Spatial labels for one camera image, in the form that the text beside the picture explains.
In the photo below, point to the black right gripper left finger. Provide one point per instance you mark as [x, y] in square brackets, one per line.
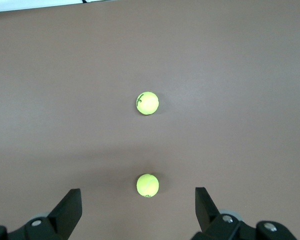
[65, 215]

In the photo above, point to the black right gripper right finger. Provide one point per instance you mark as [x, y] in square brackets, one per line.
[205, 212]

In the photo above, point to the yellow tennis ball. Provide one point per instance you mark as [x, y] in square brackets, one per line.
[147, 103]
[147, 185]

